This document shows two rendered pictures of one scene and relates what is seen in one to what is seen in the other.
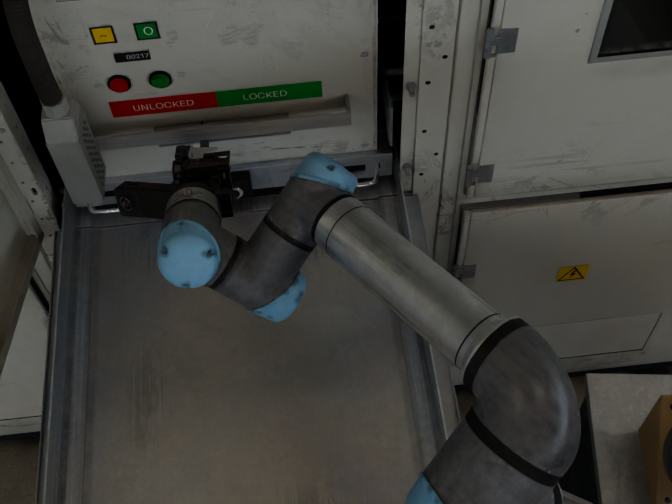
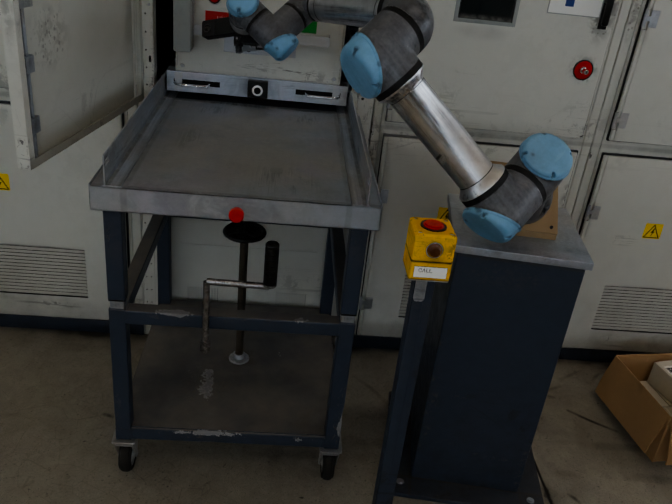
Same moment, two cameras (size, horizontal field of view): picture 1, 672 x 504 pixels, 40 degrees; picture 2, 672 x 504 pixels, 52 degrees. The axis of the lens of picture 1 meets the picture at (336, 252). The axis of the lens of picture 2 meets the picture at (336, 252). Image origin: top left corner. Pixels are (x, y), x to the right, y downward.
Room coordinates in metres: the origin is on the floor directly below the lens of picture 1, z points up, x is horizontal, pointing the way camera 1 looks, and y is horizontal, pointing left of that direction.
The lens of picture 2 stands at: (-1.11, -0.03, 1.44)
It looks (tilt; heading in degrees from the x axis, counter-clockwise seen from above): 27 degrees down; 357
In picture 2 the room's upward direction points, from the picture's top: 7 degrees clockwise
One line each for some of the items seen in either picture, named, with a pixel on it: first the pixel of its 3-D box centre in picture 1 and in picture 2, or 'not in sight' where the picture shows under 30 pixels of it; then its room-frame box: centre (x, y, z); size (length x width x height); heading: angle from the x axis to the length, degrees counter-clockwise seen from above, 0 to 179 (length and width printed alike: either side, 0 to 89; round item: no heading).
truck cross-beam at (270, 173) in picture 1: (232, 169); (258, 86); (0.97, 0.17, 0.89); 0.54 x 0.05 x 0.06; 93
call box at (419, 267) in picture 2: not in sight; (429, 249); (0.07, -0.26, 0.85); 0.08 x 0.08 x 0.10; 3
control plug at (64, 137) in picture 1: (74, 147); (184, 17); (0.87, 0.37, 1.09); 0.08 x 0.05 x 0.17; 3
